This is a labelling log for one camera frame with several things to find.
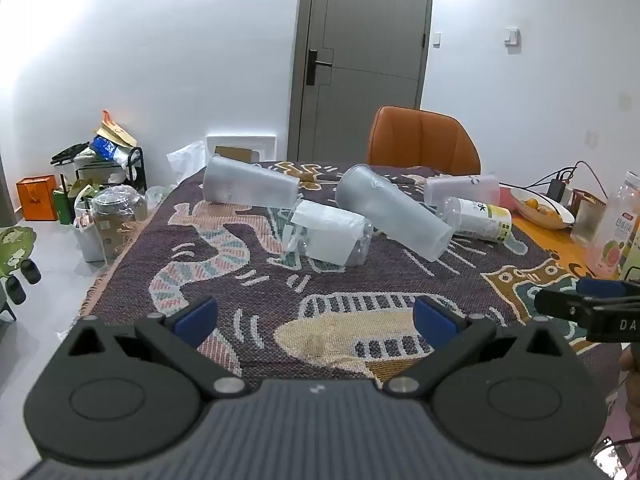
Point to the yellow paper envelope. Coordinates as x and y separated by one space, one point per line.
117 130

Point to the black charger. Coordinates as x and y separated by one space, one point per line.
557 189

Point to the crumpled clear cup white label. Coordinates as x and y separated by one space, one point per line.
327 235

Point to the large frosted plastic cup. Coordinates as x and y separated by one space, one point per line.
390 207

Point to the orange paper bag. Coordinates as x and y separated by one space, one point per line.
37 199

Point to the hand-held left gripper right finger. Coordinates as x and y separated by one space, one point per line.
434 318

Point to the white bowl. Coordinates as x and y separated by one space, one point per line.
562 220

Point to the white flat box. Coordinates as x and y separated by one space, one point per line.
240 140

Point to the pink drink bottle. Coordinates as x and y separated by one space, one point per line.
612 230

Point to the blue packet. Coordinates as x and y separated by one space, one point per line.
104 147

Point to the black metal rack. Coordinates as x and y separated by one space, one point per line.
135 167

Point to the orange leather chair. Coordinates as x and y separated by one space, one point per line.
422 140

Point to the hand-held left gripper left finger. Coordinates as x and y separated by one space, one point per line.
196 321

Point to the green bag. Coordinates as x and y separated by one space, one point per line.
64 207

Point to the white plastic bag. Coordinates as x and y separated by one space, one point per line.
187 162

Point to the clear drinking glass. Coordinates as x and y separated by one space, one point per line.
585 225

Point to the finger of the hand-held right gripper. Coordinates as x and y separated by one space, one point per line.
600 287
560 302

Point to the clear plastic cup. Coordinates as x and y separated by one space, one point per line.
462 189

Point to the grey door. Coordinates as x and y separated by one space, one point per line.
367 55

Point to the brown cardboard box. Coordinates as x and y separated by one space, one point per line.
235 153

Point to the clear cup yellow green label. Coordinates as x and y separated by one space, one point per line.
480 217

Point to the orange fruit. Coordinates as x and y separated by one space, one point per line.
550 212
530 204

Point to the printed woven blanket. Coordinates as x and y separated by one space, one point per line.
250 270

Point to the person's right hand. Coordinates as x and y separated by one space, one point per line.
631 362

